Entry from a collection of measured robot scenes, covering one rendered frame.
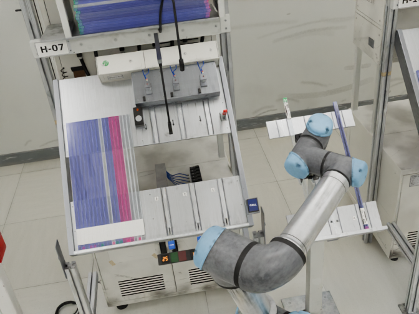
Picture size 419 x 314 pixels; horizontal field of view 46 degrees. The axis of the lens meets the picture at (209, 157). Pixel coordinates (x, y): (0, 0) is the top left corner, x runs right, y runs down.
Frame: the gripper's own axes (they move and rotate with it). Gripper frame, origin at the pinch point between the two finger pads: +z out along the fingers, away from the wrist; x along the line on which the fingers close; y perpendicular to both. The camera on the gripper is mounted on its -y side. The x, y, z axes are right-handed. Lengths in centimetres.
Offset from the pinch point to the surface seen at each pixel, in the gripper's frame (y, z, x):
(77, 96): -55, 6, -78
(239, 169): -15.1, 16.3, -18.7
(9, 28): -184, 82, -138
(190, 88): -47, 2, -33
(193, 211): -2.9, 21.0, -39.0
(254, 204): 0.1, 17.3, -16.2
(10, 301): 7, 59, -122
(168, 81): -51, 1, -41
